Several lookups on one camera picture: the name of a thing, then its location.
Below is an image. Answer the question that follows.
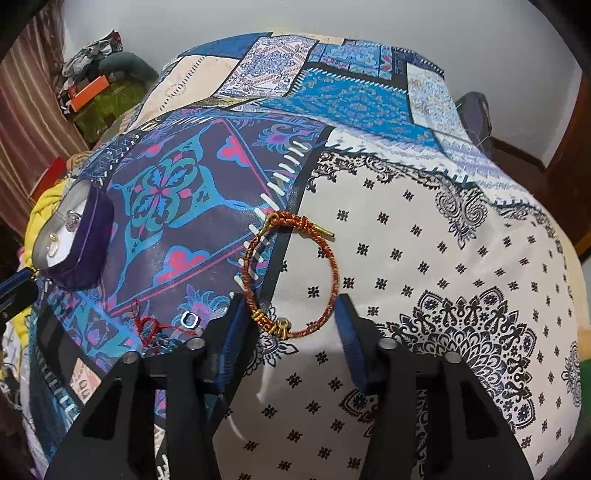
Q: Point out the purple velvet jewelry box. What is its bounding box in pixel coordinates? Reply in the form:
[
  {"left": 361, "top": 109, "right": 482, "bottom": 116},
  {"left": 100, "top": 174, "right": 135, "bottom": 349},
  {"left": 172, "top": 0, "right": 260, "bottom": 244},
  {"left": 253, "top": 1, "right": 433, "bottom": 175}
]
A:
[{"left": 33, "top": 178, "right": 115, "bottom": 291}]

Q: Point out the orange box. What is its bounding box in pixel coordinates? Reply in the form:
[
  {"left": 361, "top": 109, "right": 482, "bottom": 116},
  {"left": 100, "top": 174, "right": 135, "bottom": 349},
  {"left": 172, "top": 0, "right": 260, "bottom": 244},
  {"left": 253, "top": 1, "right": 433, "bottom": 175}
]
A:
[{"left": 69, "top": 76, "right": 112, "bottom": 113}]

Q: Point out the striped brown curtain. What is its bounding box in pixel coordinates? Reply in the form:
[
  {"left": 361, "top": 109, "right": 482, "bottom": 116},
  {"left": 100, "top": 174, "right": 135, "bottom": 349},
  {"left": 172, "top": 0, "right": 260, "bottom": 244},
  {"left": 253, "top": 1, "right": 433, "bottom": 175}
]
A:
[{"left": 0, "top": 4, "right": 88, "bottom": 222}]

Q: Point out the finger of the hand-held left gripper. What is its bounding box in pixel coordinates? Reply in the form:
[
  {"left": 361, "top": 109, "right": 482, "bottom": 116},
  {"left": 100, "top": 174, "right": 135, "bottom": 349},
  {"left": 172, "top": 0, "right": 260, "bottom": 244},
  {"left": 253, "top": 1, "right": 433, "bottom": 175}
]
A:
[{"left": 0, "top": 269, "right": 40, "bottom": 320}]

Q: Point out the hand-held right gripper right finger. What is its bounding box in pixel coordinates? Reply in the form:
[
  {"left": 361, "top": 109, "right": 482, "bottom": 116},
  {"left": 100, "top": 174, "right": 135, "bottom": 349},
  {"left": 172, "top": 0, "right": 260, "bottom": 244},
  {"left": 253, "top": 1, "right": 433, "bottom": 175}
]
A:
[{"left": 335, "top": 294, "right": 547, "bottom": 480}]

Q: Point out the grey cushion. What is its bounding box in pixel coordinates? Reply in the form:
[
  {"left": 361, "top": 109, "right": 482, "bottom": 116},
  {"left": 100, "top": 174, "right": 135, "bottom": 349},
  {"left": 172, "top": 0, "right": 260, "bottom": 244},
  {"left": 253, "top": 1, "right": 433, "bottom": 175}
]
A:
[{"left": 99, "top": 51, "right": 158, "bottom": 86}]

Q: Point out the printed bag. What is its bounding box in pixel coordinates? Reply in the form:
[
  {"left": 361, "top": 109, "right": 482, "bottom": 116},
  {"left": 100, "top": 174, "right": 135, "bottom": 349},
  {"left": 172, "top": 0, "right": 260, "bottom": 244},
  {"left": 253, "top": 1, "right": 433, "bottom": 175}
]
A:
[{"left": 60, "top": 30, "right": 123, "bottom": 88}]

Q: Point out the red and gold braided bracelet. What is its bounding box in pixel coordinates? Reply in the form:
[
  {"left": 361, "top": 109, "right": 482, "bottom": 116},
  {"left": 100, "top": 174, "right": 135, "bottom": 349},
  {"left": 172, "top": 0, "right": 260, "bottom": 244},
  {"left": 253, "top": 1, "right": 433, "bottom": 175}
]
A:
[{"left": 241, "top": 211, "right": 341, "bottom": 341}]

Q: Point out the patchwork printed bedsheet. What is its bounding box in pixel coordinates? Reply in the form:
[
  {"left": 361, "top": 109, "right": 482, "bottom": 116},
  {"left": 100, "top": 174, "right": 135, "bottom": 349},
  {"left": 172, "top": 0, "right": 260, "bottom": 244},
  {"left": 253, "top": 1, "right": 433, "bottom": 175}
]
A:
[{"left": 25, "top": 31, "right": 583, "bottom": 480}]

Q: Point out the red string with silver ring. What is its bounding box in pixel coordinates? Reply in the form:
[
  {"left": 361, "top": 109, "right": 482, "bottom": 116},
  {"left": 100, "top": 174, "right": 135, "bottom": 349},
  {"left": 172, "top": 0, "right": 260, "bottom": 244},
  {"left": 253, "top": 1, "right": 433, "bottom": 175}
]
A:
[{"left": 130, "top": 299, "right": 202, "bottom": 348}]

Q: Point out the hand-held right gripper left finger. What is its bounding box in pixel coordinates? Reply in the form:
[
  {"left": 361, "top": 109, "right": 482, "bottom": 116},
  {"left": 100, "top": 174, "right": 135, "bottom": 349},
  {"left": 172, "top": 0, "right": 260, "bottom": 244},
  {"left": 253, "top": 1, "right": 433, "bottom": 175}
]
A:
[{"left": 45, "top": 292, "right": 253, "bottom": 480}]

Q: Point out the yellow cloth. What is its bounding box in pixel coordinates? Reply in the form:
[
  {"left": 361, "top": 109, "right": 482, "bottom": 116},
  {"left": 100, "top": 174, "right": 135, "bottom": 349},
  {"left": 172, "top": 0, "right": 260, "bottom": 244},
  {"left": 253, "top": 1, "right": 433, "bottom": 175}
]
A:
[{"left": 18, "top": 178, "right": 77, "bottom": 278}]

